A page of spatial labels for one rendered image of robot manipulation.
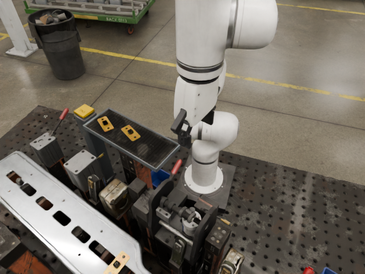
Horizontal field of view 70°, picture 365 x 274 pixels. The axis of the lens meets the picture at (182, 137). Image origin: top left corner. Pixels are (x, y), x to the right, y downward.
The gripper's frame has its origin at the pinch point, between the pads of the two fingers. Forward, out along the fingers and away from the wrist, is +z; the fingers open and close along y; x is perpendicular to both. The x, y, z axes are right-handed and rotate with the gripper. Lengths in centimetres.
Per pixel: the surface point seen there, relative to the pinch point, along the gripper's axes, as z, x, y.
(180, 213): 26.4, 0.8, 7.3
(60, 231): 45, -35, 29
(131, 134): 28.4, -33.8, -9.0
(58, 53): 107, -255, -108
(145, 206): 36.7, -13.4, 7.4
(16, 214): 45, -53, 34
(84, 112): 29, -58, -7
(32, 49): 141, -359, -127
